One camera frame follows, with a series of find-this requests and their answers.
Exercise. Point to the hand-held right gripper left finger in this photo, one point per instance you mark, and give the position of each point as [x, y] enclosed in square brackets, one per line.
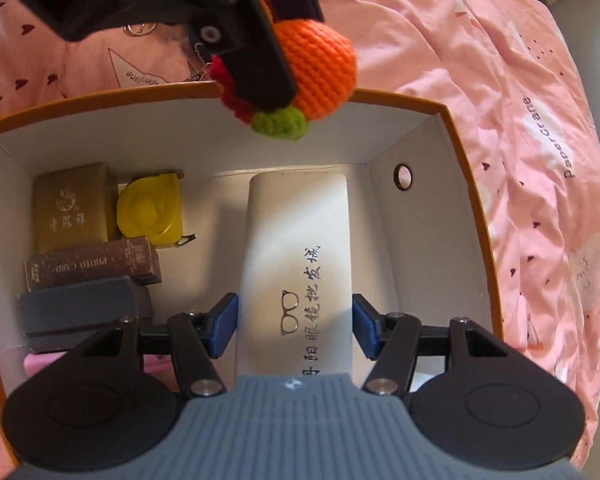
[222, 327]

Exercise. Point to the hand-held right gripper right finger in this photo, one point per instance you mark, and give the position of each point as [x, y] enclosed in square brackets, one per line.
[365, 327]

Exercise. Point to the orange cardboard box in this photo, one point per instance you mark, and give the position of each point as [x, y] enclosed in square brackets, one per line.
[430, 240]

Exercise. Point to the white glasses case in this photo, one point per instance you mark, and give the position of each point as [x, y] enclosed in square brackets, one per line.
[295, 220]

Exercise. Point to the yellow tape measure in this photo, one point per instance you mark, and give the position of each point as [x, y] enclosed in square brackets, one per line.
[147, 210]

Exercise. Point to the brown photo card box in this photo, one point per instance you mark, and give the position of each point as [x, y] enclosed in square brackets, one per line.
[90, 262]

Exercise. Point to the dark grey box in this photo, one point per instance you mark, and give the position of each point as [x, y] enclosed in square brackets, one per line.
[75, 305]

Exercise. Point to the pink leather key case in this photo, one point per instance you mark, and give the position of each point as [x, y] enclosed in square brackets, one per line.
[40, 361]

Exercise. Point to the gold jewelry box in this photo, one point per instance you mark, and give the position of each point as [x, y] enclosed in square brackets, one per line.
[72, 210]

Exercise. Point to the pink printed duvet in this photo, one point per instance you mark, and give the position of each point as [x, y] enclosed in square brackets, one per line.
[480, 85]

